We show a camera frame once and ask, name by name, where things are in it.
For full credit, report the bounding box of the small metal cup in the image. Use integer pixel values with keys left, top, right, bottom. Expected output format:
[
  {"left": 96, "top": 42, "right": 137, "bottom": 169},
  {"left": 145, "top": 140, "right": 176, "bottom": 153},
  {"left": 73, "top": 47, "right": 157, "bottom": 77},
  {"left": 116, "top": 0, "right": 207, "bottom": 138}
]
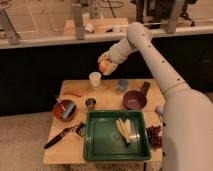
[{"left": 85, "top": 98, "right": 96, "bottom": 110}]

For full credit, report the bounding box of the blue plastic cup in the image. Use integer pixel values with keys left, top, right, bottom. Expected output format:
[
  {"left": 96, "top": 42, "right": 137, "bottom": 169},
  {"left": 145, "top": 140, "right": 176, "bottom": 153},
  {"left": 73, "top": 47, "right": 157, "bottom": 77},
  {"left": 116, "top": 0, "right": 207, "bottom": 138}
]
[{"left": 118, "top": 79, "right": 128, "bottom": 92}]

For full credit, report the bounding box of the blue cloth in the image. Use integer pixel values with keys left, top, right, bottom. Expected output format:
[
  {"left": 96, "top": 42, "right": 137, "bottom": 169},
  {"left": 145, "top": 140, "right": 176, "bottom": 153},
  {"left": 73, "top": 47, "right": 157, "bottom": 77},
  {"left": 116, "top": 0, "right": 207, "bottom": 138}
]
[{"left": 155, "top": 105, "right": 163, "bottom": 116}]

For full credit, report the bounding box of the brown bowl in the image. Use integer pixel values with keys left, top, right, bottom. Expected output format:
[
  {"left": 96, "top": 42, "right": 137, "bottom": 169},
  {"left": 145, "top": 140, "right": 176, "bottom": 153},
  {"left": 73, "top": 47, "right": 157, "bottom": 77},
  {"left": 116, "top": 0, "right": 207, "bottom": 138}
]
[{"left": 53, "top": 100, "right": 77, "bottom": 122}]

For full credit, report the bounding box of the white paper cup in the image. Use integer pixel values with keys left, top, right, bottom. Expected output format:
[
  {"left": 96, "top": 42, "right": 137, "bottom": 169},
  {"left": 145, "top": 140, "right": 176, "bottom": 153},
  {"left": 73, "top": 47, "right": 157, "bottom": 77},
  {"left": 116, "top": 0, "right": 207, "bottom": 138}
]
[{"left": 89, "top": 72, "right": 101, "bottom": 87}]

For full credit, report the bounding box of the bunch of dark grapes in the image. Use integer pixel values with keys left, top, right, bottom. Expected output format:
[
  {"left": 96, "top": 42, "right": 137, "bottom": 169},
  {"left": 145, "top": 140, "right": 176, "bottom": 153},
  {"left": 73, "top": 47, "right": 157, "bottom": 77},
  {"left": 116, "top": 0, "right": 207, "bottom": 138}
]
[{"left": 146, "top": 126, "right": 162, "bottom": 148}]

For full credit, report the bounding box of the black rectangular block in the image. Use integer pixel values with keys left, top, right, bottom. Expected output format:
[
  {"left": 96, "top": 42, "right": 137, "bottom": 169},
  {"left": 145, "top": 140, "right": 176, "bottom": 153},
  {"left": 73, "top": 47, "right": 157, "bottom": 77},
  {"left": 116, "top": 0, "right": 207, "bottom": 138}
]
[{"left": 140, "top": 82, "right": 151, "bottom": 96}]

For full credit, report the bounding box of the orange carrot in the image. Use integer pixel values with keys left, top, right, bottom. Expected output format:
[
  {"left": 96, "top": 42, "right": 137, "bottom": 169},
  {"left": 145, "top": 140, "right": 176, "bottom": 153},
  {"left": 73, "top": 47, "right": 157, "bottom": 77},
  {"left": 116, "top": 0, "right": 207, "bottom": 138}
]
[{"left": 62, "top": 91, "right": 82, "bottom": 97}]

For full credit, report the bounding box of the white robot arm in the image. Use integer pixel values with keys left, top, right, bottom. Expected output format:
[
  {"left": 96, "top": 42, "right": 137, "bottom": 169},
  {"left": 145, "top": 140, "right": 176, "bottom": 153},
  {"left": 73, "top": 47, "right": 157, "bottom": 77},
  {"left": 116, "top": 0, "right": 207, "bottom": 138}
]
[{"left": 98, "top": 22, "right": 213, "bottom": 171}]

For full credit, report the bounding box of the green plastic tray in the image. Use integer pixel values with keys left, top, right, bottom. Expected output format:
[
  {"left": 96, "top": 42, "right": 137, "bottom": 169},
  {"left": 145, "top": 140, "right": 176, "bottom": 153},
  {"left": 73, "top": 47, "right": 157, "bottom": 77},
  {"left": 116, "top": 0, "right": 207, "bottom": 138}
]
[{"left": 83, "top": 110, "right": 151, "bottom": 161}]

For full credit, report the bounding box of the purple bowl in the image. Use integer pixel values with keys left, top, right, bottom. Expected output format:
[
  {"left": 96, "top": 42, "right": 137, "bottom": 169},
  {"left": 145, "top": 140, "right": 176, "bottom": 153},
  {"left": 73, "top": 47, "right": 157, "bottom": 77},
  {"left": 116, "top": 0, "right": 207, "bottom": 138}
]
[{"left": 123, "top": 90, "right": 147, "bottom": 110}]

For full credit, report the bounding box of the red yellow apple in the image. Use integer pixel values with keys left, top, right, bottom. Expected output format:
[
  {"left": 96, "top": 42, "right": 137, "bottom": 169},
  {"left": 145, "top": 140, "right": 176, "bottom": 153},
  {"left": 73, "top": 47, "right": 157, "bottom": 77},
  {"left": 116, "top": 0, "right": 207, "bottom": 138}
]
[{"left": 99, "top": 63, "right": 107, "bottom": 73}]

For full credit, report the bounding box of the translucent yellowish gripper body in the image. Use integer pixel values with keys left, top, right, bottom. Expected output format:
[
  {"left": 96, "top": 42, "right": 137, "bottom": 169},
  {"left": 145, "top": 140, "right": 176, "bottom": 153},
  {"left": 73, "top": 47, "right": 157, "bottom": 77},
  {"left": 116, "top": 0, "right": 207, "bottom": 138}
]
[{"left": 98, "top": 52, "right": 117, "bottom": 76}]

